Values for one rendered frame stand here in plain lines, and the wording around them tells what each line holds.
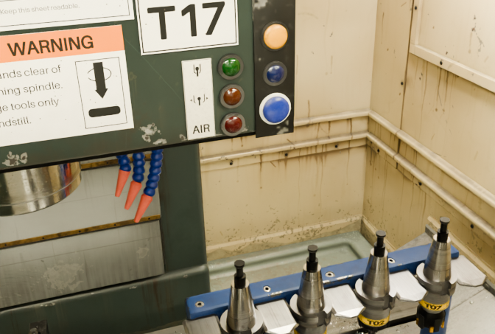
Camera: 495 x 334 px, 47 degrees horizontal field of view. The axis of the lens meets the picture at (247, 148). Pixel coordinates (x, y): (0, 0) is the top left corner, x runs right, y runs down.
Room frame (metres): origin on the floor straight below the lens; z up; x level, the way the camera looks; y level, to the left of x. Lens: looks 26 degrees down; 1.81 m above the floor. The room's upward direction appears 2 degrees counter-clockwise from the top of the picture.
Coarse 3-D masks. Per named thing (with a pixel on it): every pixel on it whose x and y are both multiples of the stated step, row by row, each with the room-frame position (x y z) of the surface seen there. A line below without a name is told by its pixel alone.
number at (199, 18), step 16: (176, 0) 0.55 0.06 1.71; (192, 0) 0.55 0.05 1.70; (208, 0) 0.55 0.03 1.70; (224, 0) 0.56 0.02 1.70; (176, 16) 0.54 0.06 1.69; (192, 16) 0.55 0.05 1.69; (208, 16) 0.55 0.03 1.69; (224, 16) 0.56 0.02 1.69; (192, 32) 0.55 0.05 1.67; (208, 32) 0.55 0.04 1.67; (224, 32) 0.56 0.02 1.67
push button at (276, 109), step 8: (264, 104) 0.57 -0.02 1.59; (272, 104) 0.56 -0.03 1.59; (280, 104) 0.57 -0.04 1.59; (288, 104) 0.57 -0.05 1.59; (264, 112) 0.56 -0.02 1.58; (272, 112) 0.56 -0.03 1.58; (280, 112) 0.57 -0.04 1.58; (288, 112) 0.57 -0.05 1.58; (272, 120) 0.56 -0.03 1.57; (280, 120) 0.57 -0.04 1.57
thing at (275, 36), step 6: (276, 24) 0.57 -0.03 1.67; (270, 30) 0.57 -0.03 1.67; (276, 30) 0.57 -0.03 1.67; (282, 30) 0.57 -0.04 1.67; (264, 36) 0.57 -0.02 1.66; (270, 36) 0.57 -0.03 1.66; (276, 36) 0.57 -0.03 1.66; (282, 36) 0.57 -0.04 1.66; (270, 42) 0.57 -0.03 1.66; (276, 42) 0.57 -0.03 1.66; (282, 42) 0.57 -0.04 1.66; (276, 48) 0.57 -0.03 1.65
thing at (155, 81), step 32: (0, 32) 0.50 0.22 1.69; (32, 32) 0.51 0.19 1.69; (128, 32) 0.53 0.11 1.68; (128, 64) 0.53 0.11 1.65; (160, 64) 0.54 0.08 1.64; (160, 96) 0.54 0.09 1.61; (128, 128) 0.53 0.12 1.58; (160, 128) 0.54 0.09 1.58; (0, 160) 0.49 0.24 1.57; (32, 160) 0.50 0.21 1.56; (64, 160) 0.52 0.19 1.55
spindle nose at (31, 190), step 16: (0, 176) 0.61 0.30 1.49; (16, 176) 0.61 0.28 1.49; (32, 176) 0.62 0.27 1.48; (48, 176) 0.63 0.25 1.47; (64, 176) 0.65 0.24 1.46; (80, 176) 0.70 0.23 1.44; (0, 192) 0.61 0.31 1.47; (16, 192) 0.61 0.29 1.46; (32, 192) 0.62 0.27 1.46; (48, 192) 0.63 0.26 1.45; (64, 192) 0.65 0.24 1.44; (0, 208) 0.61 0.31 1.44; (16, 208) 0.61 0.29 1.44; (32, 208) 0.62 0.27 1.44
